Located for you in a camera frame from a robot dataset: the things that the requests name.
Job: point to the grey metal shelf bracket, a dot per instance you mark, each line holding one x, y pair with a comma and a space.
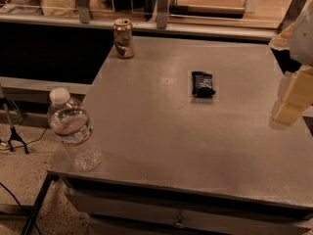
292, 13
161, 14
83, 11

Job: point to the crushed gold soda can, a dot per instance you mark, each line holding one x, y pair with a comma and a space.
122, 38

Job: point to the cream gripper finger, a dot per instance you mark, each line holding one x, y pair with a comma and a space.
294, 97
282, 40

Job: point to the black metal table leg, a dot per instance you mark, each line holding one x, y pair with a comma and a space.
31, 219

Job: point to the grey cabinet drawer with handle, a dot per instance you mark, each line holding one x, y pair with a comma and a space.
115, 214

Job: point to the clear plastic water bottle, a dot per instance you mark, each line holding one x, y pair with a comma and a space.
70, 122

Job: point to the black tripod stand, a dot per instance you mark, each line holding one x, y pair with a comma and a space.
14, 135

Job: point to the dark blue rxbar wrapper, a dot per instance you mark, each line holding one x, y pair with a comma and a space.
202, 84

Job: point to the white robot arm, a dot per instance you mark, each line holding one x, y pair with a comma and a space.
295, 43

